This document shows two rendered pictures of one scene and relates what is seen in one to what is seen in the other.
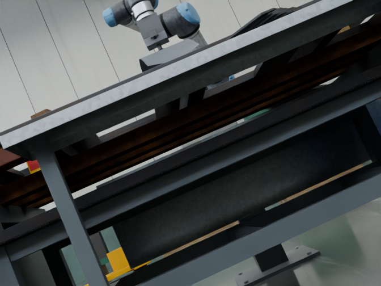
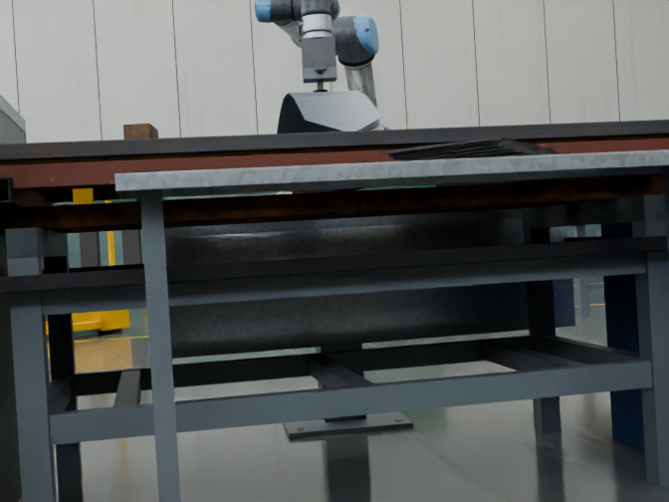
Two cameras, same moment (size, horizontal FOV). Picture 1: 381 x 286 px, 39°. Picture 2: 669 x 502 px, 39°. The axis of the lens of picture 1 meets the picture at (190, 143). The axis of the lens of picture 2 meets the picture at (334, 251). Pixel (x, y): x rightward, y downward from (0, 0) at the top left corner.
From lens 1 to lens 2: 0.52 m
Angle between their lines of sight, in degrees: 9
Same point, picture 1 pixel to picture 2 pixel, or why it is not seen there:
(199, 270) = (278, 410)
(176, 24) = (343, 42)
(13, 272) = (41, 329)
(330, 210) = (463, 393)
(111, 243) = not seen: hidden behind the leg
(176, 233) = (236, 334)
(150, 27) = (319, 54)
